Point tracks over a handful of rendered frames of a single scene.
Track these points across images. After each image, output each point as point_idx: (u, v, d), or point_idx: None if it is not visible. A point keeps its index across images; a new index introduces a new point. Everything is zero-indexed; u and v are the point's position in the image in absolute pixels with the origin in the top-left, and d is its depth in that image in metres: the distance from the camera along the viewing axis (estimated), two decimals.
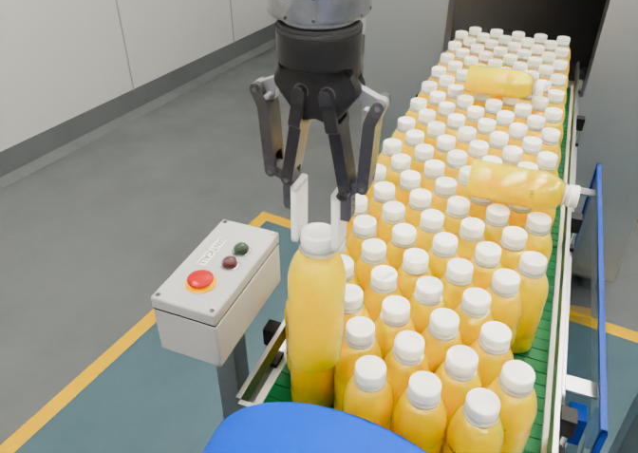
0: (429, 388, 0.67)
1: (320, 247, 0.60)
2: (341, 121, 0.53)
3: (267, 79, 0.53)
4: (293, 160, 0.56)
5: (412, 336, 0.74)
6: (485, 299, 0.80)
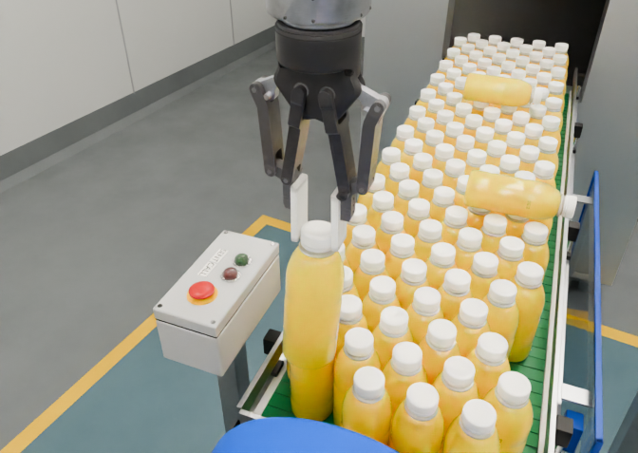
0: (426, 400, 0.68)
1: (320, 245, 0.60)
2: (341, 121, 0.53)
3: (267, 79, 0.53)
4: (293, 160, 0.56)
5: (410, 348, 0.75)
6: (482, 311, 0.81)
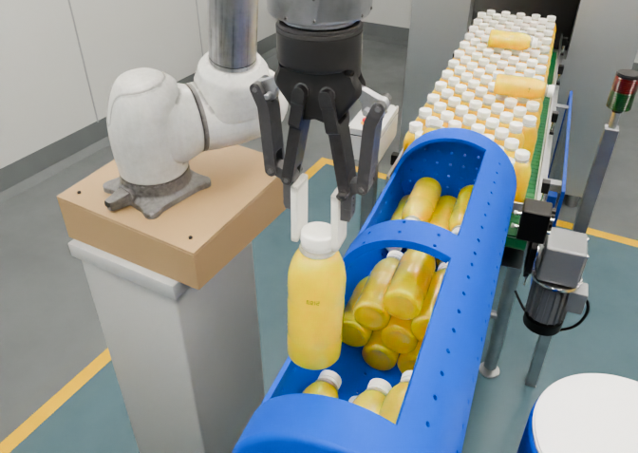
0: None
1: (438, 122, 1.56)
2: (341, 121, 0.53)
3: (267, 79, 0.53)
4: (293, 160, 0.56)
5: None
6: (506, 131, 1.64)
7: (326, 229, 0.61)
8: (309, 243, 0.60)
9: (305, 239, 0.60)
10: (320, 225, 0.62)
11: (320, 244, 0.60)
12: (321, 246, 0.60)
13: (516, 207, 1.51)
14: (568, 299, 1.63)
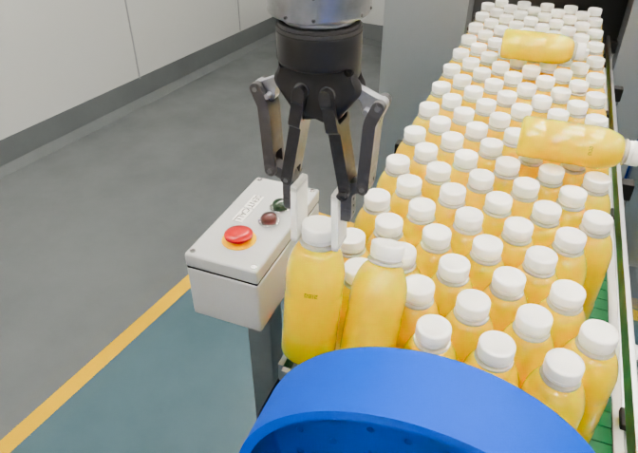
0: (502, 349, 0.60)
1: (389, 254, 0.64)
2: (341, 121, 0.53)
3: (267, 79, 0.53)
4: (293, 160, 0.56)
5: (477, 295, 0.67)
6: (552, 257, 0.72)
7: (327, 222, 0.61)
8: (310, 235, 0.60)
9: (306, 232, 0.60)
10: (322, 218, 0.62)
11: (321, 236, 0.60)
12: (322, 238, 0.60)
13: None
14: None
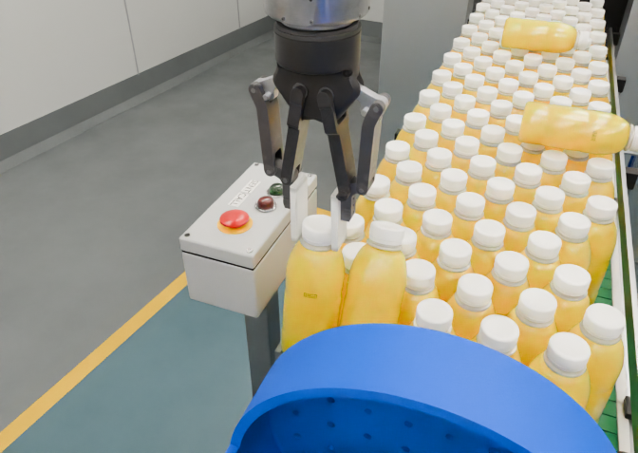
0: (505, 332, 0.58)
1: (389, 236, 0.62)
2: (340, 121, 0.53)
3: (266, 79, 0.53)
4: (292, 160, 0.56)
5: (478, 279, 0.65)
6: (555, 242, 0.71)
7: (328, 222, 0.61)
8: (310, 235, 0.60)
9: (306, 231, 0.60)
10: (322, 217, 0.62)
11: (321, 235, 0.60)
12: (322, 237, 0.60)
13: None
14: None
